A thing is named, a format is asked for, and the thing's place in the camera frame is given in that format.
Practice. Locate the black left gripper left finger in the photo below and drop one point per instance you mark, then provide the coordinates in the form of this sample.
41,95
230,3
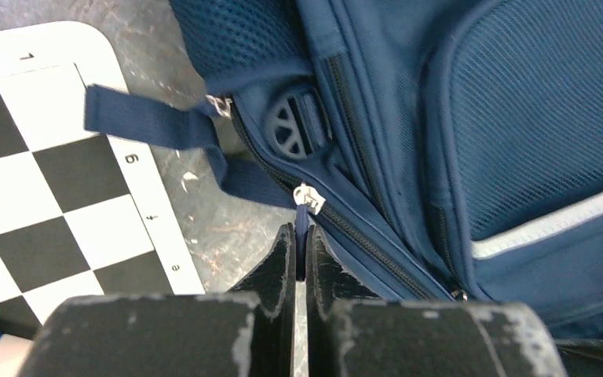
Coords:
245,331

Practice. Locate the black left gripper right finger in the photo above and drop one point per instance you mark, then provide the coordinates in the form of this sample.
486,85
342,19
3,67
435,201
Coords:
353,332

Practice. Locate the navy blue student backpack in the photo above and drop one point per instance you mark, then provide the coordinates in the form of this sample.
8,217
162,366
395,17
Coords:
448,149

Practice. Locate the black white chessboard mat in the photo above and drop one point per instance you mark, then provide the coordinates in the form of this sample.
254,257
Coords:
80,213

